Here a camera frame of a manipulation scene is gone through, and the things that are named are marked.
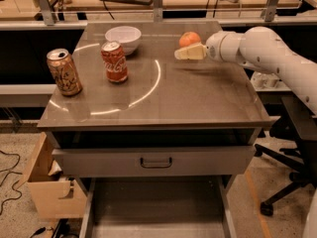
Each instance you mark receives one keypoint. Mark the open grey middle drawer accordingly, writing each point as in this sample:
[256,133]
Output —
[187,207]

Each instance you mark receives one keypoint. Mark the clear bottle left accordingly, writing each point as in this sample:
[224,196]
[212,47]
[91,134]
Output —
[258,80]

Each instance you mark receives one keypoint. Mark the grey top drawer front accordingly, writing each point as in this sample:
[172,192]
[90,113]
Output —
[154,162]

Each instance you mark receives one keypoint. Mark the orange fruit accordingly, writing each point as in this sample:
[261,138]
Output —
[188,39]

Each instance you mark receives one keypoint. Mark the red Coca-Cola can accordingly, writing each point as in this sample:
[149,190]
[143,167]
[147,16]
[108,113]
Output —
[114,61]

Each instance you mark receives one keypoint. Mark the black office chair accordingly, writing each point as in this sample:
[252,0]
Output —
[298,125]

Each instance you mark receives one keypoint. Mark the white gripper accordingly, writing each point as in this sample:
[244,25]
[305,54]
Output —
[214,50]

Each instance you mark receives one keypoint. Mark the gold LaCroix can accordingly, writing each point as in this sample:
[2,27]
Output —
[64,72]

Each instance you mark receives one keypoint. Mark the white bowl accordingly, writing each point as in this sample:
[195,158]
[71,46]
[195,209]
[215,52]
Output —
[129,37]

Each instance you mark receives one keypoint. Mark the clear bottle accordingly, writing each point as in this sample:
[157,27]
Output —
[258,80]
[271,81]

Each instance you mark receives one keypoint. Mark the cardboard box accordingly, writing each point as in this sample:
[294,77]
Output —
[54,196]

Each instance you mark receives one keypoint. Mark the grey metal drawer cabinet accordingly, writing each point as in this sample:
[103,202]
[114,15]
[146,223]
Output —
[164,102]

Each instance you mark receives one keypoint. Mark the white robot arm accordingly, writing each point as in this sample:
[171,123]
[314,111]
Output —
[262,49]

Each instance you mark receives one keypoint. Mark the clear bottle right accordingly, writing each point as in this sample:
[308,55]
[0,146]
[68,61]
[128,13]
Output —
[271,81]

